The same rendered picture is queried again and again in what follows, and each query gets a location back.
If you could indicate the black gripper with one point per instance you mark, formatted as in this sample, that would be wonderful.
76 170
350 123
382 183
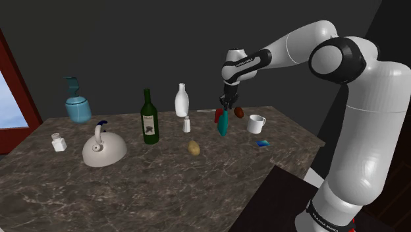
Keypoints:
230 95

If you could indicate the teal bottle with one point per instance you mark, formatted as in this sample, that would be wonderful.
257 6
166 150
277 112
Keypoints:
223 123

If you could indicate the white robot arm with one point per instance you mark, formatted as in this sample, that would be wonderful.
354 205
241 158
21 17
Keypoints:
369 122

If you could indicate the brown potato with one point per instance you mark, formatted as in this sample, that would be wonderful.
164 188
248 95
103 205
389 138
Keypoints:
238 112

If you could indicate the red object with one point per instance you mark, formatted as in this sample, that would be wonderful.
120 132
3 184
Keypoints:
218 115

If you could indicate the white thin stick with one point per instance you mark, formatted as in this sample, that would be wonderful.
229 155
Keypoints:
206 110

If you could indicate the white mug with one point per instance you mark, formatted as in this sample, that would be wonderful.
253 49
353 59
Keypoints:
255 124

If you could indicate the white bottle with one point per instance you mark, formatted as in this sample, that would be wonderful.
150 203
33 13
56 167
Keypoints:
181 101

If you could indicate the white salt shaker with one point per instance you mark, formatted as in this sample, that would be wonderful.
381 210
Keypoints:
186 124

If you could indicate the blue card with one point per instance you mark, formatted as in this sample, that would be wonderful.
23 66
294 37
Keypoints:
263 143

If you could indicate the tan potato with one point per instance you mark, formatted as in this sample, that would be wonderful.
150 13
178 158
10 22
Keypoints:
194 147

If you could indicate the green wine bottle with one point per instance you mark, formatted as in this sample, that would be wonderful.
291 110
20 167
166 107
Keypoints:
149 122

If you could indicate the dark robot stand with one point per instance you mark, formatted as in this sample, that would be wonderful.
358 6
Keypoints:
282 205

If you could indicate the white kettle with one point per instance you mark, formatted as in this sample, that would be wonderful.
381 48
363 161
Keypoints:
104 149

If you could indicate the blue soap dispenser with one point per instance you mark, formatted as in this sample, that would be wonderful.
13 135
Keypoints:
77 106

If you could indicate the white square shaker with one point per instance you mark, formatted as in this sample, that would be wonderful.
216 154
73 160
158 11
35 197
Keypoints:
59 143

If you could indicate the red framed window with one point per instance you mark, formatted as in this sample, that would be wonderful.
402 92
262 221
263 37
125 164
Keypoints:
12 106

